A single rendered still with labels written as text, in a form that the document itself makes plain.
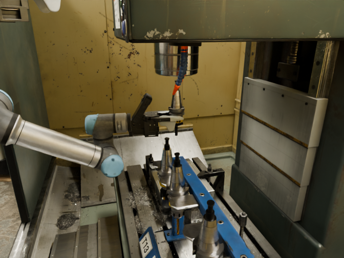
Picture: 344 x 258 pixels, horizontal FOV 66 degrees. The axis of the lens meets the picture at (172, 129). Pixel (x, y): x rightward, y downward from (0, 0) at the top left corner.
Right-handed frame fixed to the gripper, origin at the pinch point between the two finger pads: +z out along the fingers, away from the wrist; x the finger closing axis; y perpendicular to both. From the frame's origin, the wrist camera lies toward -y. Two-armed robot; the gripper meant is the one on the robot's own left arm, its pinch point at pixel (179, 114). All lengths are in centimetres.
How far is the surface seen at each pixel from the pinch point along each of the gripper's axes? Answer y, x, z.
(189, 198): 11.2, 38.8, -3.4
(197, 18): -32.9, 33.2, -0.8
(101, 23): -36, -96, -37
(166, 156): 5.4, 25.0, -7.9
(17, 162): 21, -11, -68
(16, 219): 130, -121, -133
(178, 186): 8.9, 36.4, -6.1
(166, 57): -22.4, 6.9, -5.4
